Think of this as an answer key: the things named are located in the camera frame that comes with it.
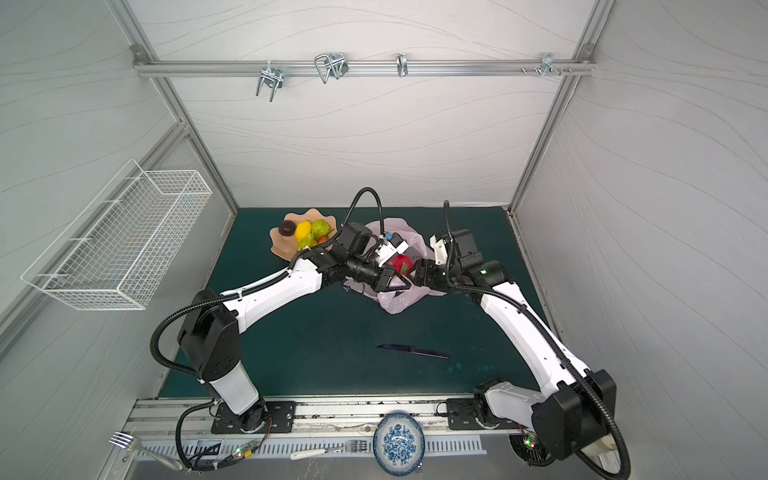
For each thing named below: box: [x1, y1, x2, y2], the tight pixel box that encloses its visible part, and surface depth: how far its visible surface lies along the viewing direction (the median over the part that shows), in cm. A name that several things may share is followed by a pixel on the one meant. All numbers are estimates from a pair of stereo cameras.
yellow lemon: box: [294, 220, 312, 242], surface depth 109 cm
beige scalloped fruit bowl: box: [270, 209, 338, 261], surface depth 110 cm
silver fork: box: [108, 431, 183, 471], surface depth 70 cm
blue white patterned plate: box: [373, 413, 425, 476], surface depth 70 cm
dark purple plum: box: [278, 220, 297, 237], surface depth 109 cm
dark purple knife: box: [377, 344, 450, 359], surface depth 86 cm
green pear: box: [298, 220, 335, 251], surface depth 109 cm
